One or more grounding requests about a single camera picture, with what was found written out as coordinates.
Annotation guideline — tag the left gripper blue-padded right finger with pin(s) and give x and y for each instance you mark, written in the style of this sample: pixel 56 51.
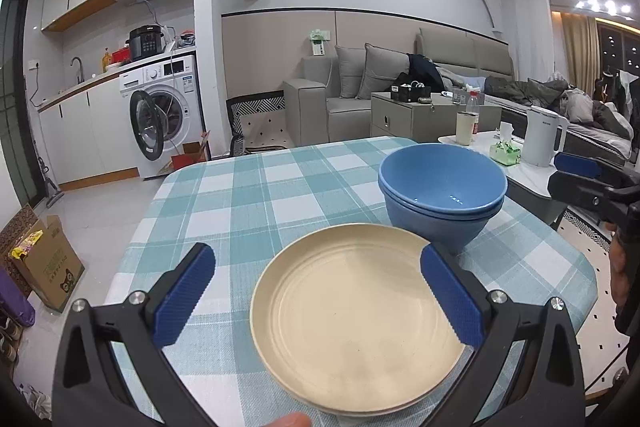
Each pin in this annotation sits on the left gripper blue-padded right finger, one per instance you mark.
pixel 547 385

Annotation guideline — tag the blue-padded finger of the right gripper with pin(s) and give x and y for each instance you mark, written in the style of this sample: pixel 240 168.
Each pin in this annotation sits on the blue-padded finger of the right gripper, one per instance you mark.
pixel 574 165
pixel 587 193

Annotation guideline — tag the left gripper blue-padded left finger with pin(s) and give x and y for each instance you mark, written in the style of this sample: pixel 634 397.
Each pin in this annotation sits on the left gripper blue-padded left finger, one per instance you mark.
pixel 89 388

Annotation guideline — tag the dark blue large bowl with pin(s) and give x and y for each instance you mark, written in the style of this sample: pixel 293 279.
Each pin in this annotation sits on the dark blue large bowl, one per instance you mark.
pixel 453 232

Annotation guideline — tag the light blue bowl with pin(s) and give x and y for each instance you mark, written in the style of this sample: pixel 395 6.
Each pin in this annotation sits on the light blue bowl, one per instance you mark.
pixel 444 178

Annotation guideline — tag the beige plate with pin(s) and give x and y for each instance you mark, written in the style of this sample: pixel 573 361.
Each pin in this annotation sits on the beige plate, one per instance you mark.
pixel 343 318
pixel 434 395

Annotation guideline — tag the white kitchen base cabinets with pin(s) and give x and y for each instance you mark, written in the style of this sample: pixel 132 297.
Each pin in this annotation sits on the white kitchen base cabinets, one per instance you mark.
pixel 88 136

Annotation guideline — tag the kitchen faucet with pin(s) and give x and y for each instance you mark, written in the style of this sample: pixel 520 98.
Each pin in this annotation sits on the kitchen faucet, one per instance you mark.
pixel 78 69

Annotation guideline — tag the person's right hand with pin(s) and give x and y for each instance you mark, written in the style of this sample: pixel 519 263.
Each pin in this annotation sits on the person's right hand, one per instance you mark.
pixel 617 255

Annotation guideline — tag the person's left hand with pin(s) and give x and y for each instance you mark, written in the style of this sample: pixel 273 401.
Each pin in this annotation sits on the person's left hand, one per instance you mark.
pixel 296 419

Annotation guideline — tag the white electric kettle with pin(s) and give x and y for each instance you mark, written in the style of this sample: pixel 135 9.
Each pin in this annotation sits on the white electric kettle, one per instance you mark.
pixel 545 136

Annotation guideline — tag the white marble coffee table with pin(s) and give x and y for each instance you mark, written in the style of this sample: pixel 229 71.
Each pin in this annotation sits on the white marble coffee table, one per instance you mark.
pixel 528 184

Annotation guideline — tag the green tissue pack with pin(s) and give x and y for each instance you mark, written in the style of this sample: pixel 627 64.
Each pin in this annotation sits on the green tissue pack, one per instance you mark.
pixel 505 153

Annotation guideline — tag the wooden shoe rack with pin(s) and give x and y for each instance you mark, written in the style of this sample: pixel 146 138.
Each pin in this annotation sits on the wooden shoe rack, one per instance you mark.
pixel 11 334

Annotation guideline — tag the clear plastic bottle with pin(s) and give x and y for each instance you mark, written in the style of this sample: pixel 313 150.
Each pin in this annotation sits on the clear plastic bottle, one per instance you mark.
pixel 473 108

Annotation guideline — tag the cream tumbler cup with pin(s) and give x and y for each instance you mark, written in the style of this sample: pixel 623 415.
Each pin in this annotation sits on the cream tumbler cup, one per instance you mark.
pixel 465 126

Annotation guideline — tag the purple bag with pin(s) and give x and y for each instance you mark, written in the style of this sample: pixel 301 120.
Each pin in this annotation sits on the purple bag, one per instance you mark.
pixel 14 303

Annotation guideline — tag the brown cardboard box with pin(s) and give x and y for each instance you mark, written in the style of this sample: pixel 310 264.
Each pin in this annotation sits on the brown cardboard box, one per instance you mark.
pixel 38 256

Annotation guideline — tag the grey side cabinet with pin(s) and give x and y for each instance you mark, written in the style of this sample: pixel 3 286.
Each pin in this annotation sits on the grey side cabinet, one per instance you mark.
pixel 416 121

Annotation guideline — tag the teal checked tablecloth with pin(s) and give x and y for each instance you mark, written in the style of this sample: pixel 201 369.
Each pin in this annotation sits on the teal checked tablecloth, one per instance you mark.
pixel 248 208

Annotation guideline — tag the red cardboard box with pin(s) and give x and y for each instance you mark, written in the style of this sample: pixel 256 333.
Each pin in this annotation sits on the red cardboard box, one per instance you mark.
pixel 190 153

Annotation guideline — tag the black glass door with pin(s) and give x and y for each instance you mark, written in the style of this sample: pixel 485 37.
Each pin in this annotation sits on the black glass door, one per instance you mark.
pixel 17 141

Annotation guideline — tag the white washing machine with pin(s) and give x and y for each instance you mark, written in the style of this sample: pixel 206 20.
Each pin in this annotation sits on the white washing machine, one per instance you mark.
pixel 164 112

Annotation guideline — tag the patterned floor rug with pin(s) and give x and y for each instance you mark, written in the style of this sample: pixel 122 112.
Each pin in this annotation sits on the patterned floor rug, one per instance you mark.
pixel 258 124

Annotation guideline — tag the black rice cooker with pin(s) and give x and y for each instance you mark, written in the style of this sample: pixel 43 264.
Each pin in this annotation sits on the black rice cooker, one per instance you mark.
pixel 145 41

